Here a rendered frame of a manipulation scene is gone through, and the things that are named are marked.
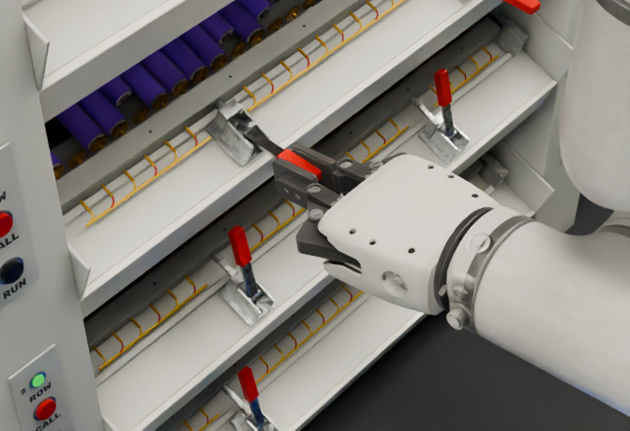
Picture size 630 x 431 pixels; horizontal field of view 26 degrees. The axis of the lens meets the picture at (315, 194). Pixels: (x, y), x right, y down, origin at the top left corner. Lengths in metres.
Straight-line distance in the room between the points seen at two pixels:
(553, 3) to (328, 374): 0.43
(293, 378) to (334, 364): 0.05
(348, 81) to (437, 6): 0.12
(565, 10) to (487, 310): 0.55
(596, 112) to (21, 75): 0.32
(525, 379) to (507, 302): 0.67
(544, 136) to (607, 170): 0.74
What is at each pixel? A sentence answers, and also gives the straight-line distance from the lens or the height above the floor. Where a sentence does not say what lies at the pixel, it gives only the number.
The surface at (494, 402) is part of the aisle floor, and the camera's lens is 1.49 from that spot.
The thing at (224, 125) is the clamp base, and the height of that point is 0.51.
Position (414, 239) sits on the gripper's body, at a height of 0.55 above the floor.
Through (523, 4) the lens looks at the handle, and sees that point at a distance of 1.15.
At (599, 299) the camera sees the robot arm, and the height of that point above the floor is 0.58.
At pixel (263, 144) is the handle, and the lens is 1.01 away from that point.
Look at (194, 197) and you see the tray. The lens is 1.01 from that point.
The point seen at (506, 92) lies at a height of 0.30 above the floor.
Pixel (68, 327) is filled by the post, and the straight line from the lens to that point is 0.96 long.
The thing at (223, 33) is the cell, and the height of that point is 0.53.
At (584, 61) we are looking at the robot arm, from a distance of 0.71.
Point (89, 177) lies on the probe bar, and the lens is 0.97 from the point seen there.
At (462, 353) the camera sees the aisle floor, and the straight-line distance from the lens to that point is 1.53.
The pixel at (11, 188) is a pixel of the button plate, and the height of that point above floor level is 0.62.
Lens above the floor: 1.21
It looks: 46 degrees down
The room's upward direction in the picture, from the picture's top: straight up
